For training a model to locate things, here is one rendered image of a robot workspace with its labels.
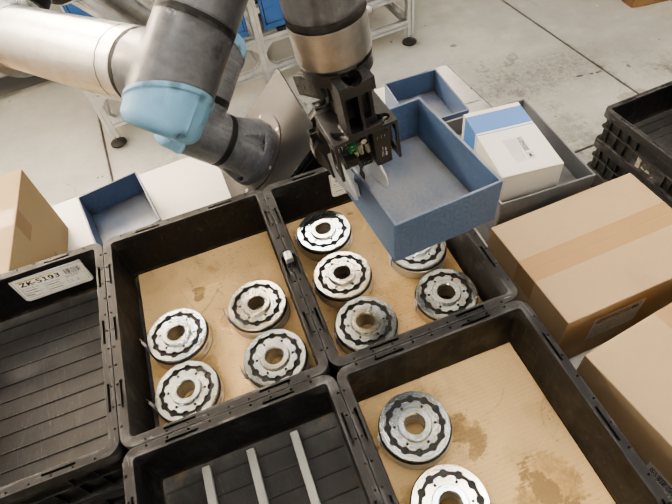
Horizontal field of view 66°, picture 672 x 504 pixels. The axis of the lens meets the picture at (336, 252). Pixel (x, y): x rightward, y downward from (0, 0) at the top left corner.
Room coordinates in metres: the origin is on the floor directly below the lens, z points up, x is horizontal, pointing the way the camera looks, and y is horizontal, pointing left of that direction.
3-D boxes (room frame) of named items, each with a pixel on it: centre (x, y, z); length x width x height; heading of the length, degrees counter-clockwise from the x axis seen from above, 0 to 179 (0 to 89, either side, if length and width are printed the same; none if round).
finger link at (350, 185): (0.45, -0.03, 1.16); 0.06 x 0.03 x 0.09; 14
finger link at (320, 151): (0.47, -0.02, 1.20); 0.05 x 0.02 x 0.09; 104
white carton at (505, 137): (0.77, -0.38, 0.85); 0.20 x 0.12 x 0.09; 4
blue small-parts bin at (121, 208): (0.91, 0.48, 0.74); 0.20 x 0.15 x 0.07; 22
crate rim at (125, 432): (0.49, 0.22, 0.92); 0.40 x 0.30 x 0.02; 12
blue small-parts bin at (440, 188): (0.50, -0.11, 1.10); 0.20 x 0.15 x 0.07; 16
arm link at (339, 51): (0.46, -0.03, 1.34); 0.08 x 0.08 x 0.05
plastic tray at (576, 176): (0.79, -0.40, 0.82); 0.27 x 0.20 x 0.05; 9
